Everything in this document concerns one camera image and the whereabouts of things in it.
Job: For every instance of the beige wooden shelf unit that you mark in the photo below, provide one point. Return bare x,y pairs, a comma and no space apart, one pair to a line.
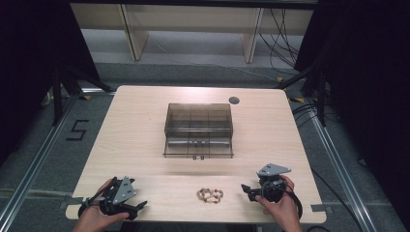
193,19

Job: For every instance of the transparent brown drawer box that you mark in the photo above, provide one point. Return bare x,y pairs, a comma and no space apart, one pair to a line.
198,117

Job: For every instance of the grey table edge bracket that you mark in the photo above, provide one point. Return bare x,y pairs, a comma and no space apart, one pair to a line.
72,200
320,208

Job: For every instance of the black metal stand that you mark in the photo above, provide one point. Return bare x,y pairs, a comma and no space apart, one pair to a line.
57,96
320,96

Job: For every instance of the black curtain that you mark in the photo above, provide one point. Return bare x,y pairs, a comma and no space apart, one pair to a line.
370,80
29,64

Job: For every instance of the person's left hand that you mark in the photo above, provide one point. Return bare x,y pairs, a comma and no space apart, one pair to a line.
93,216

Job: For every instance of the yellow black floor tape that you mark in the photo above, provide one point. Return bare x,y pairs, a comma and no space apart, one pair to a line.
298,100
85,97

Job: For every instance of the transparent brown drawer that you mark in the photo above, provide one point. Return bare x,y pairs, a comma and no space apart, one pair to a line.
180,152

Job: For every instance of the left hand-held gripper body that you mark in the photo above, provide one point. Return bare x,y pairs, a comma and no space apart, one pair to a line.
124,190

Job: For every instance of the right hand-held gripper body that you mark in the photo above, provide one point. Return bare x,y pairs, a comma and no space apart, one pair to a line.
273,169

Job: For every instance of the person's right hand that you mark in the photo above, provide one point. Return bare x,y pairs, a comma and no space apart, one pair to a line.
285,209

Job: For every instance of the aluminium floor rail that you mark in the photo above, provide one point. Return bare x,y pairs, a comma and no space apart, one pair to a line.
35,164
338,167

